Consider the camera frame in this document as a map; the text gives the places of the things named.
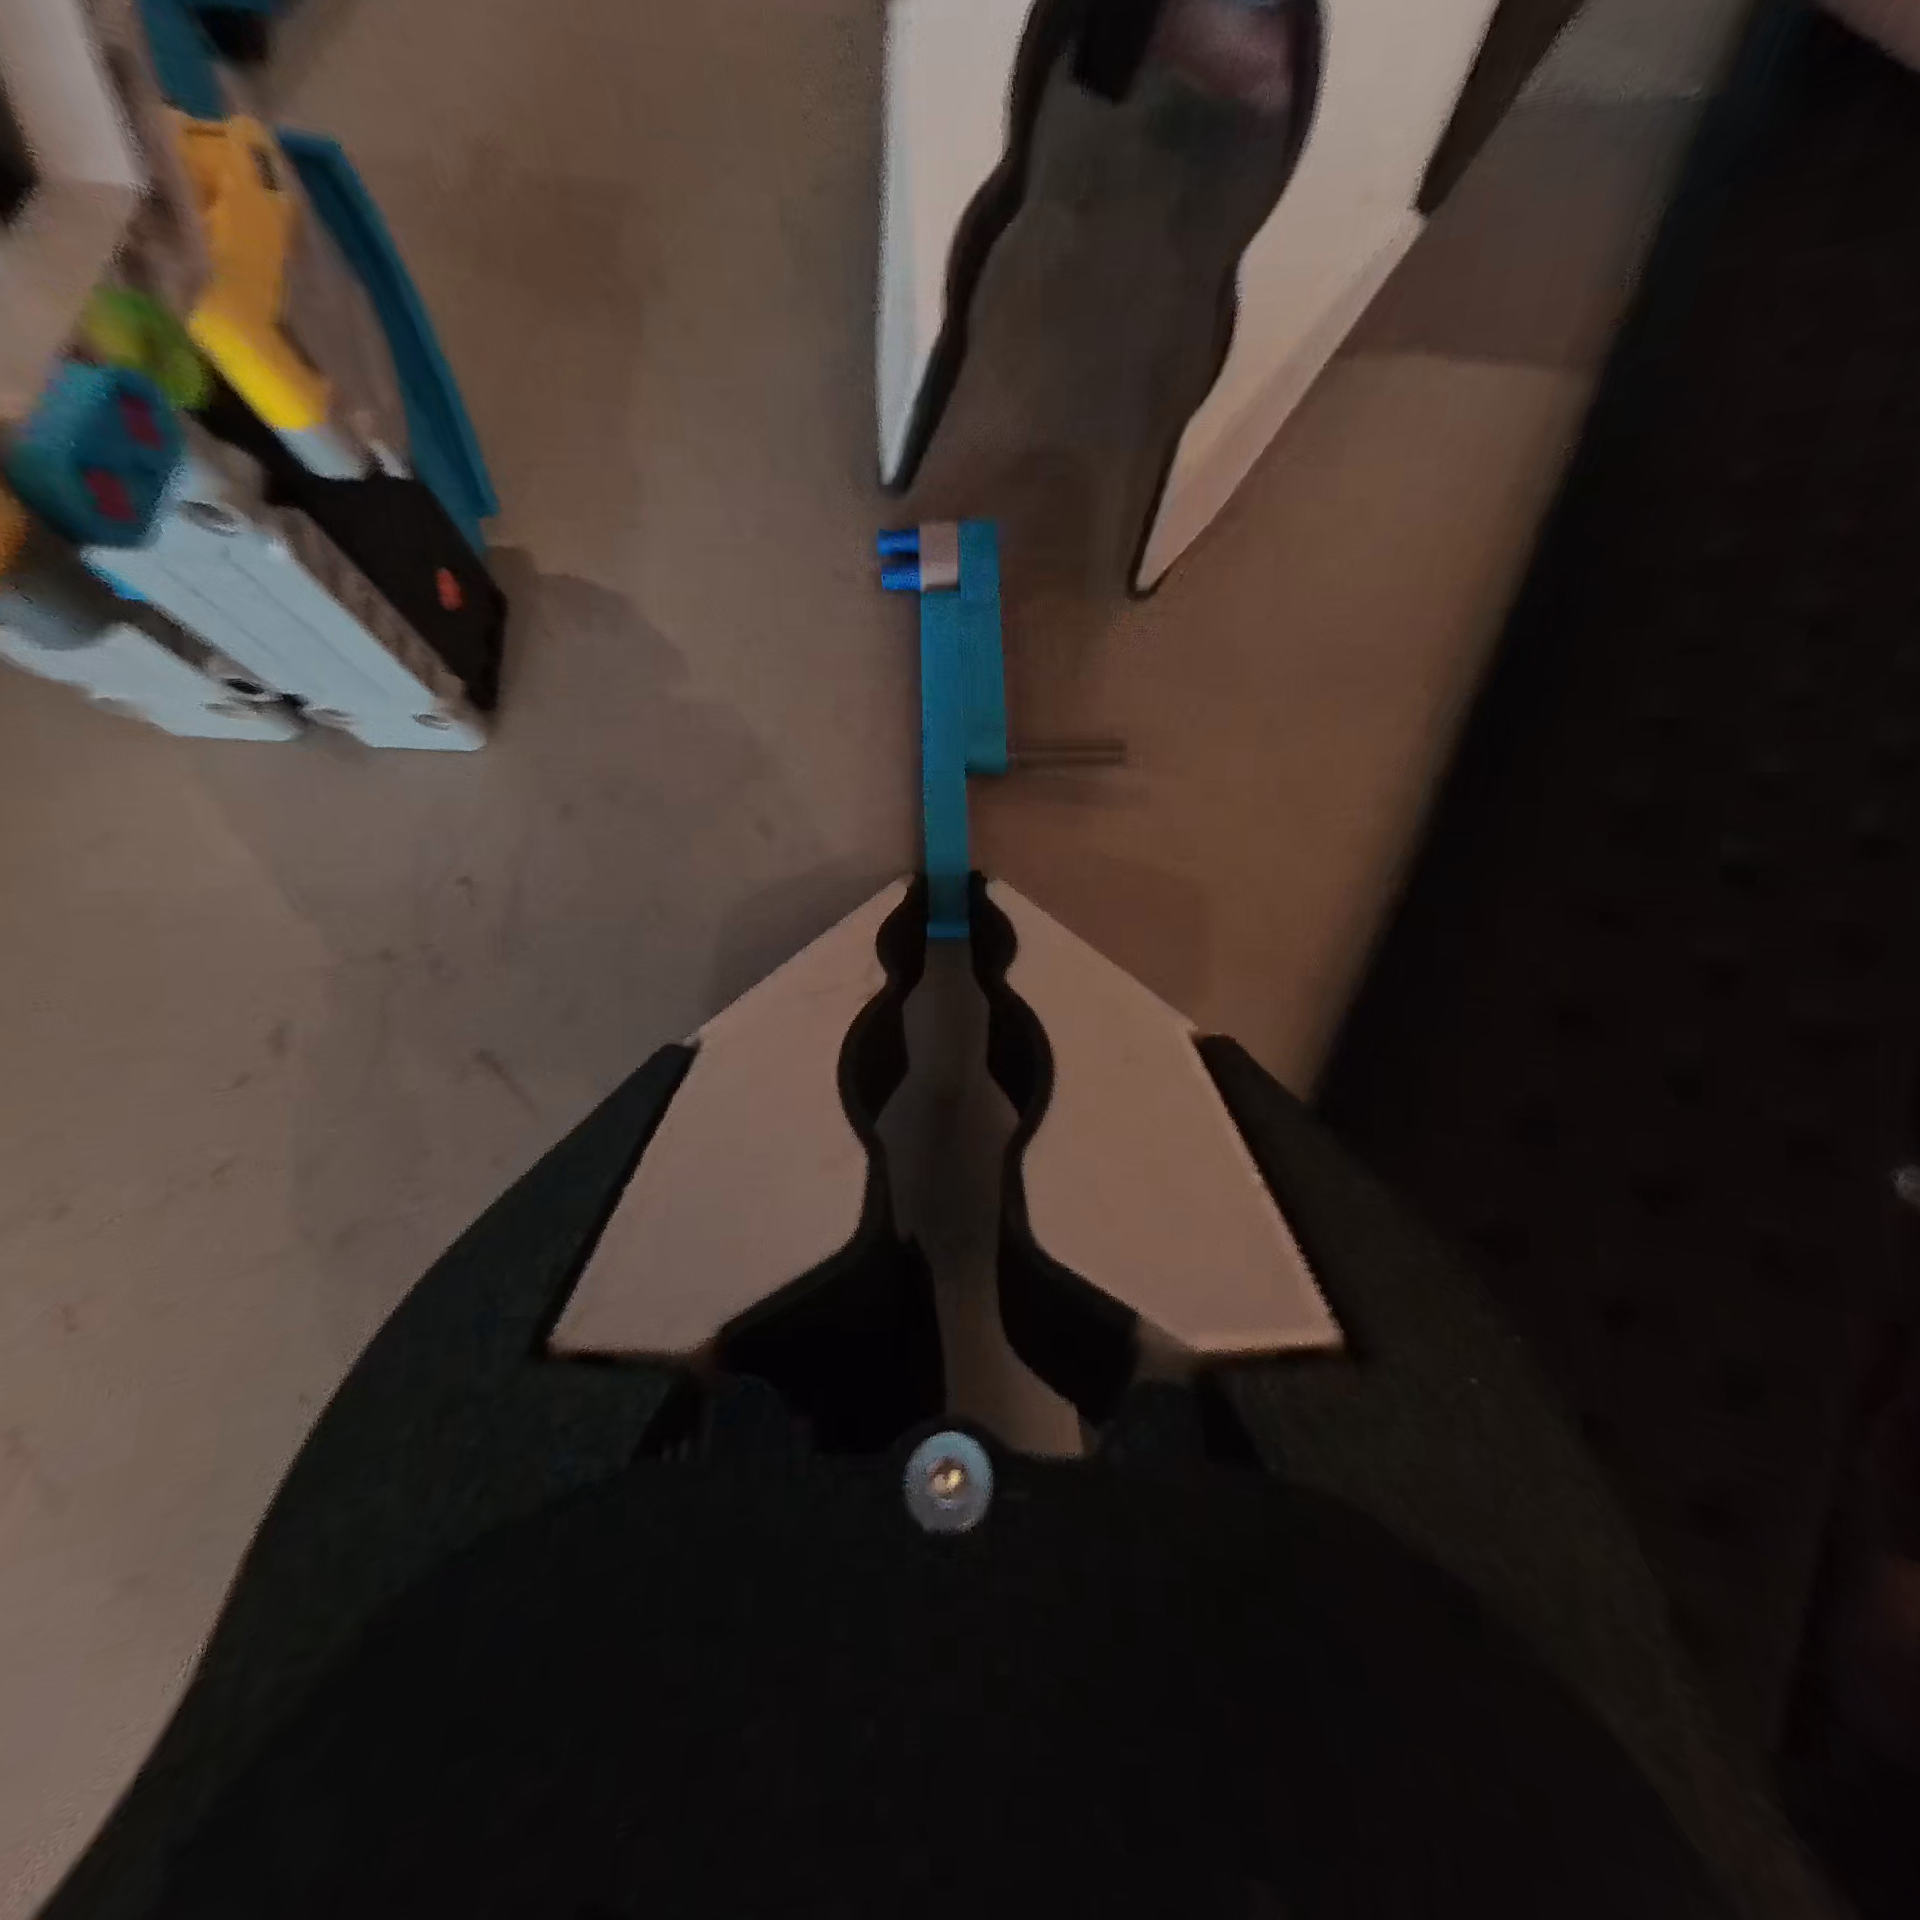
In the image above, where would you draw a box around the teal short beam with pins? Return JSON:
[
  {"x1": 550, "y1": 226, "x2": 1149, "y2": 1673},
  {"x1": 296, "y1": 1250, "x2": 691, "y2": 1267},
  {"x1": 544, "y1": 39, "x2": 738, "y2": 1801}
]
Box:
[{"x1": 876, "y1": 516, "x2": 1006, "y2": 783}]

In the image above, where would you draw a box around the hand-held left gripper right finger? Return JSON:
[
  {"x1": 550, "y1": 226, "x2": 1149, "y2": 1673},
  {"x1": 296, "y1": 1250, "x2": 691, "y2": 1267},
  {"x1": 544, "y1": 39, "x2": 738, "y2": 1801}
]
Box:
[{"x1": 966, "y1": 873, "x2": 1341, "y2": 1361}]

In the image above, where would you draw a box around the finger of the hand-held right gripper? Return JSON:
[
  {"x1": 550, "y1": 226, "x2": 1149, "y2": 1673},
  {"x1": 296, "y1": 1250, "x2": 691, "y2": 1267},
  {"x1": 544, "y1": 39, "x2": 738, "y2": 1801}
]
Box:
[
  {"x1": 872, "y1": 0, "x2": 1055, "y2": 495},
  {"x1": 1125, "y1": 0, "x2": 1504, "y2": 599}
]

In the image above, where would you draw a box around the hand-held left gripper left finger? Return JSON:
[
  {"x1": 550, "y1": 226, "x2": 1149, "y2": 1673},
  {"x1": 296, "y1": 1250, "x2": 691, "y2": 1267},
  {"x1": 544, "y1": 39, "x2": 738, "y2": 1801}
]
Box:
[{"x1": 547, "y1": 873, "x2": 924, "y2": 1361}]

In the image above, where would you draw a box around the blue grey toy robot model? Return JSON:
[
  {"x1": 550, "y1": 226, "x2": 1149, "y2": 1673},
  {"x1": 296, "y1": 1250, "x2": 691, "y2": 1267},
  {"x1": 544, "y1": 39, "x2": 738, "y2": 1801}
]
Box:
[{"x1": 0, "y1": 0, "x2": 509, "y2": 755}]

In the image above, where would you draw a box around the teal long holed beam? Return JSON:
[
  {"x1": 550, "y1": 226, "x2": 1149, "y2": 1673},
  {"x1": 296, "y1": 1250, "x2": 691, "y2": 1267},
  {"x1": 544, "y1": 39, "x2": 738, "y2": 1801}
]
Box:
[{"x1": 917, "y1": 592, "x2": 981, "y2": 944}]

